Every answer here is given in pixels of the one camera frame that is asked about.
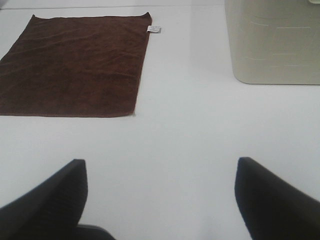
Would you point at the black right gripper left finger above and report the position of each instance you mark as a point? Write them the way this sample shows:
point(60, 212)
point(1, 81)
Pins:
point(50, 211)

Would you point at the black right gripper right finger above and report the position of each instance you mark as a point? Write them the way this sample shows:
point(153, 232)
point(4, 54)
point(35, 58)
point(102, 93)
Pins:
point(271, 208)

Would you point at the brown towel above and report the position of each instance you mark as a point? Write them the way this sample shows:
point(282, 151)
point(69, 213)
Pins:
point(77, 67)

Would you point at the beige storage bin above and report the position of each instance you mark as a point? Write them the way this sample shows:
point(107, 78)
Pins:
point(274, 42)

